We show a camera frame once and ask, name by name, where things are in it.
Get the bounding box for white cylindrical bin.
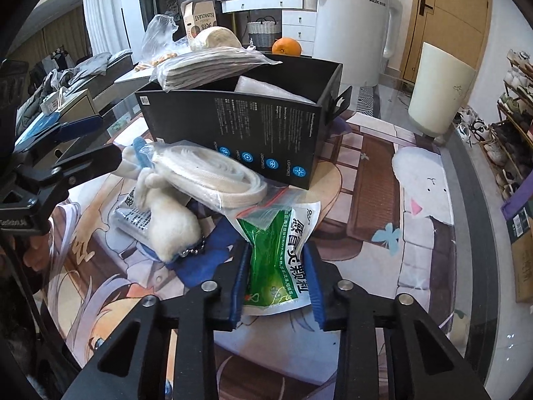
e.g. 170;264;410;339
407;42;478;138

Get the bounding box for grey printed packet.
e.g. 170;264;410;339
113;192;155;243

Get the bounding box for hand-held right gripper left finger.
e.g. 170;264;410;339
62;244;255;400

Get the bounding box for brown cardboard box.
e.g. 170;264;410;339
506;212;533;305

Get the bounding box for printed cartoon desk mat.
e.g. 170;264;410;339
42;110;459;400

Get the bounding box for cardboard fruit box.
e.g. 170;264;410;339
182;0;218;43

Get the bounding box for white dresser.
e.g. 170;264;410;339
221;0;317;49

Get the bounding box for blue cloth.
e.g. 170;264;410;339
175;217;251;291

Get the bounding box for white side table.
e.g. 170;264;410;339
114;33;197;105

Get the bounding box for grey wicker basket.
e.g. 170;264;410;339
247;16;282;49

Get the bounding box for wooden door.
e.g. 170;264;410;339
402;0;494;86

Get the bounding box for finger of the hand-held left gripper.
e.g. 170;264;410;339
14;114;105;155
28;145;125;200

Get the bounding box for person's left hand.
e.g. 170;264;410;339
12;233;49;276

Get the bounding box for blue packet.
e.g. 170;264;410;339
17;112;63;147

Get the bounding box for shoes on floor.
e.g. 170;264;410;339
452;106;490;147

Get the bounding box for beige cabinet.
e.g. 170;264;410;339
17;89;105;163

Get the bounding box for pile of grey clothes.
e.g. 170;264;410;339
25;49;134;113

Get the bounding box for white foam block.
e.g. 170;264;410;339
233;74;314;105

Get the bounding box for shoe rack with shoes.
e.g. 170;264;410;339
487;48;533;201

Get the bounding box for bagged striped grey cloth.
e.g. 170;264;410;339
150;47;284;93

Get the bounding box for zip bag with white strap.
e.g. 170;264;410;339
144;139;292;218

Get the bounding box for clear plastic bag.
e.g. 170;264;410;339
134;13;178;72

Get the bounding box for large white appliance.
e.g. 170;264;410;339
312;0;404;86

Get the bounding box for orange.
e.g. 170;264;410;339
272;37;302;57

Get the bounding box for purple box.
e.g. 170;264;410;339
500;175;533;222

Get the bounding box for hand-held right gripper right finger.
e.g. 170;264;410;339
302;242;494;400

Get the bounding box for white curtain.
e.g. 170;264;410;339
81;0;126;57

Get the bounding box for white and blue plush toy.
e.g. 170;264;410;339
121;139;209;267

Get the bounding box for small white box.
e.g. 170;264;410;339
42;87;91;116

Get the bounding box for black cardboard box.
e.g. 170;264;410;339
135;52;353;191

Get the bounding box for green and white sachet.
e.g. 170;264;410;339
227;201;322;316

